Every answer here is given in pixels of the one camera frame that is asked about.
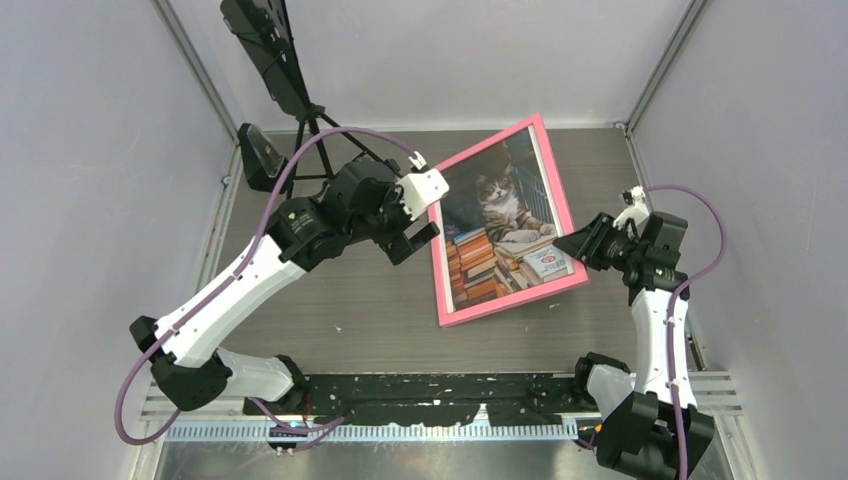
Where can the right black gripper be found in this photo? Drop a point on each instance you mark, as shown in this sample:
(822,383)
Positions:
(587,243)

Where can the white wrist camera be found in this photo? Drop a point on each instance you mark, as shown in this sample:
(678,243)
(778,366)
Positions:
(636,211)
(421,188)

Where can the black wedge stand base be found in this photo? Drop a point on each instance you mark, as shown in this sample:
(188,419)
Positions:
(262,161)

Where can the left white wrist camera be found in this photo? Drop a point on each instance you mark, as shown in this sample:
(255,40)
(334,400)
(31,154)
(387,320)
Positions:
(421,188)

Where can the aluminium rail front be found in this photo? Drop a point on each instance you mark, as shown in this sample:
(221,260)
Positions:
(235,419)

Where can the black camera tripod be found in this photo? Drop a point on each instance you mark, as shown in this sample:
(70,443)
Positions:
(308,129)

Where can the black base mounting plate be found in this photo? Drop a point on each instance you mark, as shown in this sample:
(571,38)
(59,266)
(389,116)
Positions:
(434,400)

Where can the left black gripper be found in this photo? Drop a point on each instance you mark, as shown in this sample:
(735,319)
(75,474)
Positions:
(406,245)

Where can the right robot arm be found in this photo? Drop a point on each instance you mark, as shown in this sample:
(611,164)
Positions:
(651,427)

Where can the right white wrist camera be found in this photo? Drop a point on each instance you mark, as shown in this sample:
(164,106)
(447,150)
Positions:
(636,211)

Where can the cat photo print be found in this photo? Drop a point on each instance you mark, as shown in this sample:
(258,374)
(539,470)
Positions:
(500,225)

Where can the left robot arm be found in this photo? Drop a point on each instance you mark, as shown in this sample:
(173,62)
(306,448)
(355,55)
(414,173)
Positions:
(367,200)

